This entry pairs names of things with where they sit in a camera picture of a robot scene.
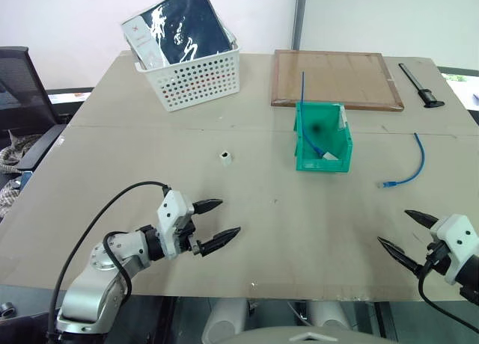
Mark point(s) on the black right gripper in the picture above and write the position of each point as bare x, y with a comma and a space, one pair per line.
439, 258

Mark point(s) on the black mesh office chair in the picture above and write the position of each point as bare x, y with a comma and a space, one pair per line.
18, 82

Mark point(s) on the black caliper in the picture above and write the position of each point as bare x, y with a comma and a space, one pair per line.
430, 99

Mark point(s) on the green plastic storage bin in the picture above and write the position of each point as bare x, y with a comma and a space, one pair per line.
329, 116

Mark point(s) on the wooden framed board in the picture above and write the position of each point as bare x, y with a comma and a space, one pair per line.
337, 78

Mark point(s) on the small white connector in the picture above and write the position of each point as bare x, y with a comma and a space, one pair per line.
226, 159

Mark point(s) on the dark blue white-printed book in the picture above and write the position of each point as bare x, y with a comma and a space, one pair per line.
194, 22

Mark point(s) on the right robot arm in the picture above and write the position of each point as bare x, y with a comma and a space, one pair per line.
471, 284

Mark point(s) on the grey robot body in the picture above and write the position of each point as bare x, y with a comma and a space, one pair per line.
307, 336

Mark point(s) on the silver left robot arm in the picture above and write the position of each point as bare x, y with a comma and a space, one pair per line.
93, 284

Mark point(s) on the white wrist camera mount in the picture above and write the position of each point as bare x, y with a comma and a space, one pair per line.
170, 213
456, 235

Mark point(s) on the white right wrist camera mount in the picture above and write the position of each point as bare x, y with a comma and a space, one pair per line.
456, 235

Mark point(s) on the white rounded robot leg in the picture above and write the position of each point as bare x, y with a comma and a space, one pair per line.
331, 314
222, 321

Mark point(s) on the white slip in bin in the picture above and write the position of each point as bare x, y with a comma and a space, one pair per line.
330, 156

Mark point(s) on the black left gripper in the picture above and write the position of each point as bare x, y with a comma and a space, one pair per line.
185, 232

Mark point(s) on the grey window frame post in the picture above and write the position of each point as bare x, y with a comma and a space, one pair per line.
299, 15

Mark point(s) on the white perforated plastic basket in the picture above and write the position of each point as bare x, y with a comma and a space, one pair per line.
202, 78

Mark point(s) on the patterned grey cloth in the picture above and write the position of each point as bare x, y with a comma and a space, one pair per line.
9, 157

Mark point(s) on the white printed paper sheet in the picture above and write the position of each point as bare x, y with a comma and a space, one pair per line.
69, 97

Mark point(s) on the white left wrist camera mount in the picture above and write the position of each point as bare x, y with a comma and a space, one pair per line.
170, 213

